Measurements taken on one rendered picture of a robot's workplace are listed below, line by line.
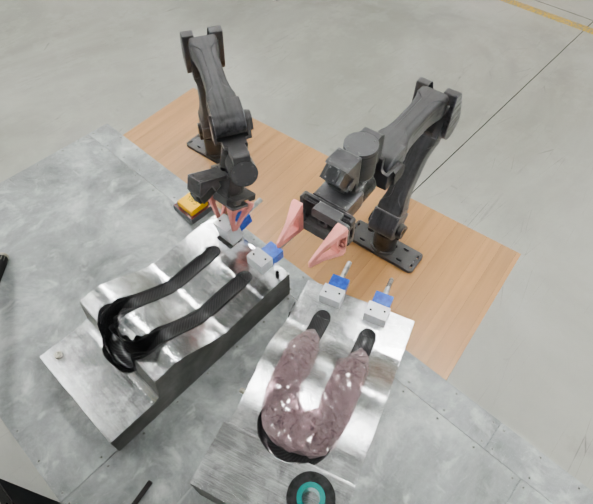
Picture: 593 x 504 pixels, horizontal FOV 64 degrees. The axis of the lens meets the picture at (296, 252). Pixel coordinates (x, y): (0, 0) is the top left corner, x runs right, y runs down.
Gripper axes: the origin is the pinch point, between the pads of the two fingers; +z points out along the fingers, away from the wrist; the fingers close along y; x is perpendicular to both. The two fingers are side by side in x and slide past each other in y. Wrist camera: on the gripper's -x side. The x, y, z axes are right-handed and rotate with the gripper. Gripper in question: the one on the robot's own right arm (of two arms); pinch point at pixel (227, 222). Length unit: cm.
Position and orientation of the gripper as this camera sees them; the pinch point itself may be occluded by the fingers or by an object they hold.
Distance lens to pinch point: 113.1
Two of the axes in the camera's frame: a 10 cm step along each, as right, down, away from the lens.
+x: 6.7, -3.2, 6.7
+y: 7.2, 4.8, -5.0
